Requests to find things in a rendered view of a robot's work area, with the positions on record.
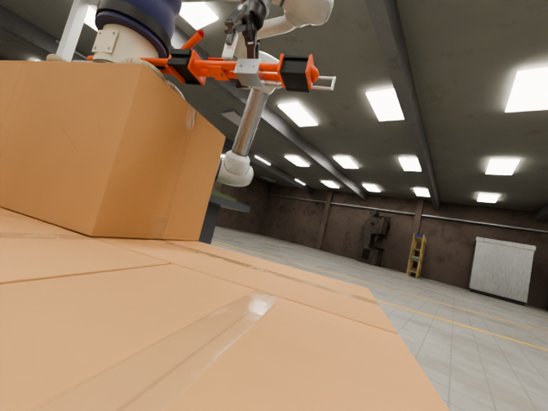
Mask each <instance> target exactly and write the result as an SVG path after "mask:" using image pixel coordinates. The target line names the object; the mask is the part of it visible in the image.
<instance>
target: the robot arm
mask: <svg viewBox="0 0 548 411"><path fill-rule="evenodd" d="M271 4H274V5H277V6H279V7H282V8H283V9H284V13H285V15H283V16H281V17H277V18H273V19H269V20H265V18H266V17H267V16H268V13H269V10H270V6H271ZM333 6H334V0H241V5H237V7H236V10H235V11H234V12H233V13H232V14H231V15H230V16H229V17H228V18H227V19H226V20H225V22H224V23H225V26H227V27H228V28H227V29H225V30H224V32H225V33H227V34H228V35H227V38H226V42H225V46H224V49H223V54H222V59H223V60H228V61H237V59H261V61H262V63H279V60H278V59H276V58H274V57H273V56H271V55H269V54H267V53H265V52H262V51H260V50H259V47H260V40H258V39H260V38H267V37H271V36H275V35H278V34H283V33H288V32H289V31H292V30H293V29H295V28H297V27H298V28H302V27H304V26H305V25H309V24H312V25H322V24H323V23H325V22H326V21H327V20H328V19H329V16H330V14H331V11H332V9H333ZM239 20H240V21H241V23H240V24H238V25H236V23H237V22H238V21H239ZM235 25H236V26H235ZM235 33H237V34H235ZM280 88H281V87H278V86H265V85H264V86H263V87H256V86H252V88H251V91H250V95H249V98H248V100H247V103H246V106H245V111H244V113H243V116H242V119H241V123H240V125H239V129H238V132H237V134H236V138H235V141H234V144H233V146H232V150H230V151H228V152H227V153H226V155H225V156H224V157H220V160H219V166H218V169H217V172H216V176H215V179H214V181H217V182H220V183H224V184H226V185H230V186H234V187H244V186H246V185H249V184H250V182H251V180H252V178H253V175H254V172H253V169H252V167H251V166H250V159H249V157H248V156H247V155H248V152H249V150H250V146H251V144H252V141H253V138H254V134H255V132H256V130H257V127H258V124H259V121H260V118H261V116H262V113H263V110H264V107H265V104H266V102H267V97H268V95H270V94H271V93H272V92H273V91H274V90H275V89H280Z"/></svg>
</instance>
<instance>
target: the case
mask: <svg viewBox="0 0 548 411"><path fill-rule="evenodd" d="M225 139H226V136H224V135H223V134H222V133H221V132H220V131H219V130H217V129H216V128H215V127H214V126H213V125H212V124H211V123H210V122H208V121H207V120H206V119H205V118H204V117H203V116H202V115H201V114H200V113H199V112H198V111H197V110H196V109H194V108H193V107H192V106H191V105H190V104H189V103H188V102H186V101H185V100H184V99H183V98H182V97H181V96H180V95H178V94H177V93H176V92H175V91H174V90H173V89H172V88H170V87H169V86H168V85H167V84H166V83H165V82H164V81H162V80H161V79H160V78H159V77H158V76H157V75H156V74H155V73H154V72H153V71H152V70H151V69H150V68H149V67H147V66H146V65H145V64H127V63H92V62H59V61H24V60H0V207H2V208H6V209H9V210H13V211H15V212H18V213H21V214H25V215H28V216H30V217H33V218H35V219H40V220H42V221H45V222H48V223H52V224H54V225H57V226H60V227H62V228H67V229H70V230H73V231H75V232H80V233H82V234H85V235H87V236H95V237H116V238H136V239H157V240H177V241H198V240H199V237H200V234H201V228H202V224H203V222H204V218H205V215H206V210H207V206H208V203H209V199H210V194H211V191H212V187H213V184H214V179H215V176H216V172H217V169H218V166H219V160H220V157H221V153H222V151H223V145H224V141H225Z"/></svg>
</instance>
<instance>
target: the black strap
mask: <svg viewBox="0 0 548 411"><path fill-rule="evenodd" d="M102 11H112V12H116V13H118V14H121V15H124V16H126V17H129V18H131V19H132V20H134V21H136V22H138V23H139V24H141V25H143V26H144V27H145V28H147V29H148V30H149V31H151V32H152V33H153V34H154V35H155V36H156V37H157V38H158V39H159V40H160V42H161V43H162V45H163V46H164V48H165V50H166V58H167V59H168V57H169V54H170V49H171V40H170V38H169V36H168V34H167V33H166V31H165V30H164V29H163V28H162V27H161V26H160V25H159V24H158V23H157V22H156V21H155V20H154V19H153V18H152V17H151V16H150V15H148V14H147V13H146V12H144V11H142V10H141V9H139V8H138V7H136V6H134V5H132V4H129V3H128V2H124V1H122V0H101V1H100V2H99V5H98V7H97V10H96V13H95V17H96V16H97V15H98V14H99V13H100V12H102Z"/></svg>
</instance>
